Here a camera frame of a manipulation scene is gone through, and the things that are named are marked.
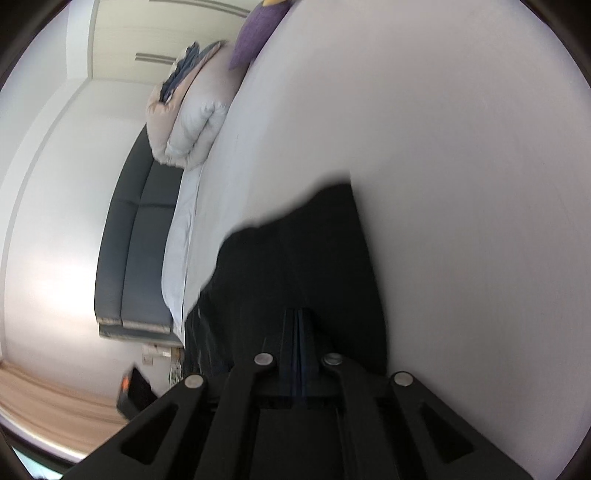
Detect dark grey padded headboard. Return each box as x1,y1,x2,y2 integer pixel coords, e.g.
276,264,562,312
94,124,186,348

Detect folded beige duvet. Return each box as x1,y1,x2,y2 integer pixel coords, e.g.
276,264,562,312
146,41,244,166

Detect white wall outlet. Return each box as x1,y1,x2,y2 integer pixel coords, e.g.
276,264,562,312
141,345,173,368

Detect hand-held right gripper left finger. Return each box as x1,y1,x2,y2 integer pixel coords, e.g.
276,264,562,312
65,308,302,480

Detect white wardrobe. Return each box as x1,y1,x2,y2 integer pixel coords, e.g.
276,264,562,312
89,0,260,85

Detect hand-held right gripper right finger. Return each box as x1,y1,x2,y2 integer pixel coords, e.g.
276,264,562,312
301,308,533,480

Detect black denim pants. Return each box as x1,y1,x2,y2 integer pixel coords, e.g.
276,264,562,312
182,181,389,403

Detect purple pillow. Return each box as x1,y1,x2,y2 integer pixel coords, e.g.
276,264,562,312
229,0,293,71

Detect folded blue ruffled cloth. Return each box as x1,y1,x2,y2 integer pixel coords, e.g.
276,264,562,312
159,42,219,103

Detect black and orange box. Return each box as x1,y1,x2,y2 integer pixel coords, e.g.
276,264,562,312
115,366,158,422

